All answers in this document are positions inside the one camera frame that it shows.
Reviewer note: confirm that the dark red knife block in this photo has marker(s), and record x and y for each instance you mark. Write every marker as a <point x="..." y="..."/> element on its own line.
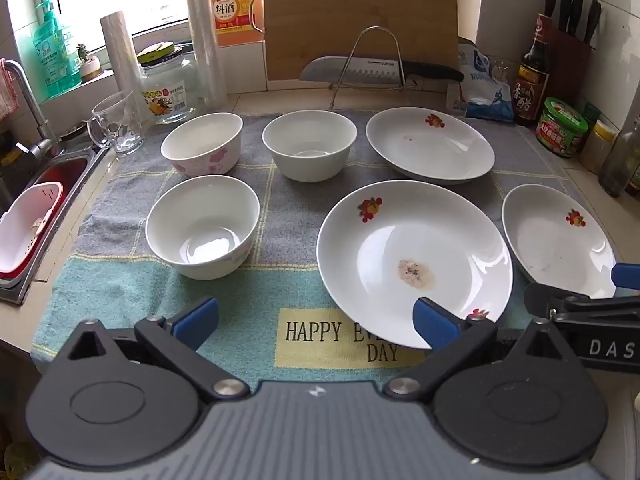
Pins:
<point x="567" y="70"/>

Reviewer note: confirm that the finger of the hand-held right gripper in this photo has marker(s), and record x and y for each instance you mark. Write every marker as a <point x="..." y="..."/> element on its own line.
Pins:
<point x="542" y="300"/>
<point x="627" y="276"/>

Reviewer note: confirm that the small potted plant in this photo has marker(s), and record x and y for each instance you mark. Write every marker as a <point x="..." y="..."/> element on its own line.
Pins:
<point x="89" y="65"/>

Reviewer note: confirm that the wooden cutting board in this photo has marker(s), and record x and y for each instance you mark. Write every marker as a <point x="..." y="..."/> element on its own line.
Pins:
<point x="350" y="5"/>

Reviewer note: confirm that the grey teal checked dish towel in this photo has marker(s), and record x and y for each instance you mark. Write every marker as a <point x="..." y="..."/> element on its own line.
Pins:
<point x="295" y="220"/>

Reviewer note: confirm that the white red colander basket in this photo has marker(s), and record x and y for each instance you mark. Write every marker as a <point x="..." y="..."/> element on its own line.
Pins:
<point x="25" y="230"/>

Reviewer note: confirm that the yellow lid spice jar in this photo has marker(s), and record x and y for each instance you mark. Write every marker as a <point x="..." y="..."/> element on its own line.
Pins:
<point x="597" y="147"/>

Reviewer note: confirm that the metal faucet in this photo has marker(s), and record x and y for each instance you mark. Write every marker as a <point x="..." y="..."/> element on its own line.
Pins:
<point x="30" y="100"/>

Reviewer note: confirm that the dark vinegar bottle red cap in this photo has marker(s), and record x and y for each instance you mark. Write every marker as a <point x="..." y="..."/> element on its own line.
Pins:
<point x="531" y="85"/>

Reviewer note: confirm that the pink cloth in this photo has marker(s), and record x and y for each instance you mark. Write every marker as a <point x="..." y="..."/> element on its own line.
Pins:
<point x="6" y="90"/>

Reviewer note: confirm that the deep plain white bowl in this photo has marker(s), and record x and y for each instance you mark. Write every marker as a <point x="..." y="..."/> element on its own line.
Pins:
<point x="310" y="160"/>

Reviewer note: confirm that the white blue salt bag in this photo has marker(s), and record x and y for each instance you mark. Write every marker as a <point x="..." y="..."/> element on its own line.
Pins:
<point x="487" y="87"/>

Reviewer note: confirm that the white plate red flower print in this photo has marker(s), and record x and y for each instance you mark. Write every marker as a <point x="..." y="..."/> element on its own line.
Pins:
<point x="550" y="245"/>
<point x="430" y="152"/>
<point x="400" y="240"/>

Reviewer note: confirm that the white paper roll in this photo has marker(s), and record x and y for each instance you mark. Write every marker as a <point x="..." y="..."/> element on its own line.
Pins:
<point x="122" y="60"/>

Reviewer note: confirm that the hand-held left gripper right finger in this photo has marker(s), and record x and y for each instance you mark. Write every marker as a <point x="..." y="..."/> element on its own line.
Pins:
<point x="435" y="325"/>

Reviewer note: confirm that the white bowl pink flower print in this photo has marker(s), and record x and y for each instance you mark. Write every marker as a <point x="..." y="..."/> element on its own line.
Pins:
<point x="200" y="157"/>

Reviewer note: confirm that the green dish soap bottle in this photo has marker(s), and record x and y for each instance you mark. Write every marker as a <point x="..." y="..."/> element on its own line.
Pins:
<point x="55" y="55"/>

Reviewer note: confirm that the wide white bowl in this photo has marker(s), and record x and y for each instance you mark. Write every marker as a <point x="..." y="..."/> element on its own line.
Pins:
<point x="200" y="220"/>

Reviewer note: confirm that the clear glass mug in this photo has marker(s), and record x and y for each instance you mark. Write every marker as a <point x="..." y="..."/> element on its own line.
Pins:
<point x="120" y="127"/>

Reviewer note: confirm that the empty glass bottle red cap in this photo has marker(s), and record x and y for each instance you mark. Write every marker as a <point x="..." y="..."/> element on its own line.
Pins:
<point x="620" y="160"/>

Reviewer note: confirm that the orange cooking wine jug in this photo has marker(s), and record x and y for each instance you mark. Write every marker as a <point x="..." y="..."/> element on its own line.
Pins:
<point x="232" y="5"/>

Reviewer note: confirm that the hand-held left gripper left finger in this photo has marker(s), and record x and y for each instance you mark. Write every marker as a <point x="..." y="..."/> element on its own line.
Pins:
<point x="196" y="322"/>

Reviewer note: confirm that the glass jar with dark lid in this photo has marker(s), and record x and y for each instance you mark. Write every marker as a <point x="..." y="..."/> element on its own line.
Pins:
<point x="167" y="92"/>

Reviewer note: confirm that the tall plastic wrap roll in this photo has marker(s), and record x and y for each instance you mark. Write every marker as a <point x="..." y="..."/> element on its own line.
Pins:
<point x="205" y="35"/>

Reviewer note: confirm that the green lid sauce jar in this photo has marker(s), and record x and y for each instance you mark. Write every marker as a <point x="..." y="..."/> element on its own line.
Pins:
<point x="562" y="127"/>

